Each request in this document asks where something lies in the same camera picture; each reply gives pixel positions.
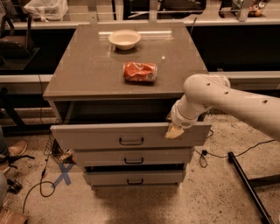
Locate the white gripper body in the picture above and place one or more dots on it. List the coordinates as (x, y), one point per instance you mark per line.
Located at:
(178, 119)

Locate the grey top drawer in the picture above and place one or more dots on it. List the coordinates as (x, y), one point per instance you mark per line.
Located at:
(92, 125)

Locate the grey drawer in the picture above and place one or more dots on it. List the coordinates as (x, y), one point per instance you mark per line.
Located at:
(92, 125)
(132, 157)
(134, 178)

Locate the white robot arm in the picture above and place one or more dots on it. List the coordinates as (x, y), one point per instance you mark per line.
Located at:
(203, 92)

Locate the grey middle drawer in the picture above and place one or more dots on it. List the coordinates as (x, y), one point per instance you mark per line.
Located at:
(132, 157)

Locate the grey bottom drawer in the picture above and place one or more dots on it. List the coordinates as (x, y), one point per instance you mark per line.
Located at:
(134, 178)

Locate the grey drawer cabinet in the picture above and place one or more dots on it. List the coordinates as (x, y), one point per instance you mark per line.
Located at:
(91, 69)

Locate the crushed red soda can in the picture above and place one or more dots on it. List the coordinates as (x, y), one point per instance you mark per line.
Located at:
(140, 72)

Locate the white paper bowl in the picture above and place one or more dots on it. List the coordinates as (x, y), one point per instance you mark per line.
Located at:
(124, 39)

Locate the black metal floor bar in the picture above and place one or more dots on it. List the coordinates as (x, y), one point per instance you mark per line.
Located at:
(252, 184)

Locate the blue tape cross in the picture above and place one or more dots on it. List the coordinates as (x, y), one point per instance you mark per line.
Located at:
(64, 176)

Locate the white plastic bag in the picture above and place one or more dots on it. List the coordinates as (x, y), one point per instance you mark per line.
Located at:
(47, 10)

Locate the dark handbag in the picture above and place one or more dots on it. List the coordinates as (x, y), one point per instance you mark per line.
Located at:
(12, 46)

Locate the wire mesh basket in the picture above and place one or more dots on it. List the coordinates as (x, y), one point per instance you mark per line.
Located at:
(53, 150)

